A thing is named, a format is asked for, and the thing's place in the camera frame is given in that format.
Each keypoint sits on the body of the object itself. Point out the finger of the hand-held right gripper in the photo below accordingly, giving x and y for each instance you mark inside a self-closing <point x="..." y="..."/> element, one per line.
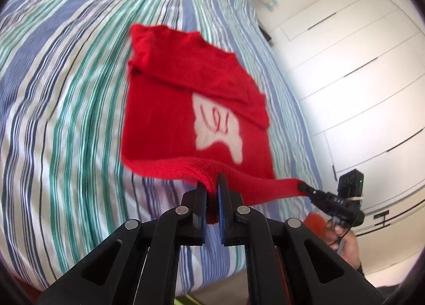
<point x="313" y="193"/>

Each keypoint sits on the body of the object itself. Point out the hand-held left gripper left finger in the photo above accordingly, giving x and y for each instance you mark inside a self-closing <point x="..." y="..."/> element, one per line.
<point x="201" y="205"/>

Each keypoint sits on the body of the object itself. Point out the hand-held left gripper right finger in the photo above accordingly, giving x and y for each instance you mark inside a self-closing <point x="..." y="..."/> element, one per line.
<point x="221" y="212"/>

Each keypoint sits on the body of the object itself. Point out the red knit sweater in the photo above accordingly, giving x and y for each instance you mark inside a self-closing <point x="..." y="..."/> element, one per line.
<point x="159" y="125"/>

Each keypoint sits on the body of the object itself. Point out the person's right hand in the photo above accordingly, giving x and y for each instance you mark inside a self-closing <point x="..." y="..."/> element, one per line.
<point x="352" y="251"/>

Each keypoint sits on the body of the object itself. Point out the orange fuzzy cloth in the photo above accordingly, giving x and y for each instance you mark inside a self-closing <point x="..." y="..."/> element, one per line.
<point x="315" y="223"/>

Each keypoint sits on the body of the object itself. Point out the white wardrobe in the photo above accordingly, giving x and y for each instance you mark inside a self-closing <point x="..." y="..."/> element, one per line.
<point x="348" y="42"/>

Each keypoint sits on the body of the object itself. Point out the striped bed cover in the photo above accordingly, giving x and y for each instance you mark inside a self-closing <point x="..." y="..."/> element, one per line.
<point x="66" y="109"/>

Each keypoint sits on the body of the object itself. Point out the white wall socket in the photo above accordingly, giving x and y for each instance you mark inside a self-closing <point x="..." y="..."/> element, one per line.
<point x="271" y="3"/>

